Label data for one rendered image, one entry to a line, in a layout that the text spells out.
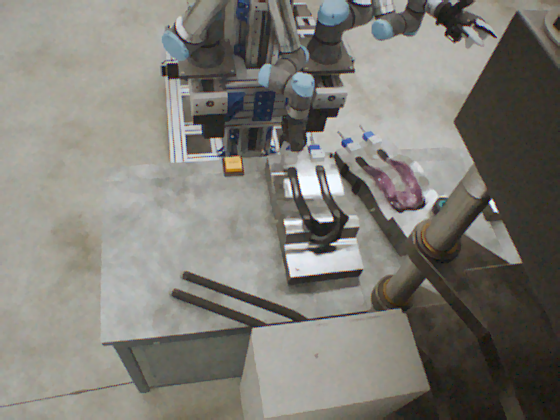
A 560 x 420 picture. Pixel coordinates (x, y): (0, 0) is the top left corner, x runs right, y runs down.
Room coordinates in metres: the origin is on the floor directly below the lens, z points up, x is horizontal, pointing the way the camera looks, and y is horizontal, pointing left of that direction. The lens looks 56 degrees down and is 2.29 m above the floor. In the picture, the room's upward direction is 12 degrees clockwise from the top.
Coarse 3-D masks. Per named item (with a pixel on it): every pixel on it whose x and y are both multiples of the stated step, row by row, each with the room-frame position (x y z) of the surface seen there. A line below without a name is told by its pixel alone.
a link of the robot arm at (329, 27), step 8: (328, 0) 1.73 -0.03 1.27; (336, 0) 1.74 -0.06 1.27; (320, 8) 1.68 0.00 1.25; (328, 8) 1.68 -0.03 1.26; (336, 8) 1.69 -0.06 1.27; (344, 8) 1.69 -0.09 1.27; (320, 16) 1.66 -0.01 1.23; (328, 16) 1.65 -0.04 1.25; (336, 16) 1.65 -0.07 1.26; (344, 16) 1.66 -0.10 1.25; (352, 16) 1.71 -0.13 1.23; (320, 24) 1.66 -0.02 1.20; (328, 24) 1.64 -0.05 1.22; (336, 24) 1.64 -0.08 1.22; (344, 24) 1.67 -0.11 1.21; (352, 24) 1.71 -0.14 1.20; (320, 32) 1.65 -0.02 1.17; (328, 32) 1.64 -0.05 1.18; (336, 32) 1.65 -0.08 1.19; (328, 40) 1.64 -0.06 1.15; (336, 40) 1.65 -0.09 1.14
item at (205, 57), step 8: (200, 48) 1.47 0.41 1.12; (208, 48) 1.47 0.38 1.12; (216, 48) 1.50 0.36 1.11; (192, 56) 1.47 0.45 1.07; (200, 56) 1.46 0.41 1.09; (208, 56) 1.47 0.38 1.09; (216, 56) 1.49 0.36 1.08; (224, 56) 1.54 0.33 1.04; (192, 64) 1.46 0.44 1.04; (200, 64) 1.45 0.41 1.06; (208, 64) 1.46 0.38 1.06; (216, 64) 1.48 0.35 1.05
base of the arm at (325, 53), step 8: (312, 40) 1.68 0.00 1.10; (320, 40) 1.65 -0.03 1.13; (312, 48) 1.65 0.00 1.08; (320, 48) 1.64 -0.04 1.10; (328, 48) 1.64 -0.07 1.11; (336, 48) 1.66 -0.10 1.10; (312, 56) 1.64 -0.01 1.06; (320, 56) 1.63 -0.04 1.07; (328, 56) 1.63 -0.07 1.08; (336, 56) 1.65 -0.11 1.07; (328, 64) 1.63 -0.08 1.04
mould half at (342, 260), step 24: (312, 168) 1.19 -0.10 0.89; (336, 168) 1.21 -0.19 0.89; (288, 192) 1.06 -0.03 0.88; (312, 192) 1.08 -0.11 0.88; (336, 192) 1.10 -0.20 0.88; (288, 216) 0.92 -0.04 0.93; (288, 240) 0.85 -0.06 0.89; (288, 264) 0.78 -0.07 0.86; (312, 264) 0.80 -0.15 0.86; (336, 264) 0.82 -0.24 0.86; (360, 264) 0.84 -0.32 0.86
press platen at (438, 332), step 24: (384, 288) 0.53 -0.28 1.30; (408, 312) 0.49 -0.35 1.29; (432, 312) 0.50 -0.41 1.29; (432, 336) 0.44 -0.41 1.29; (456, 336) 0.45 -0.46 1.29; (432, 360) 0.38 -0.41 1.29; (456, 360) 0.39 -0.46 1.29; (480, 360) 0.40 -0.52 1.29; (432, 384) 0.34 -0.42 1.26; (456, 384) 0.33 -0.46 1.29; (480, 384) 0.34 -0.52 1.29; (456, 408) 0.28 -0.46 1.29; (480, 408) 0.29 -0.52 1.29
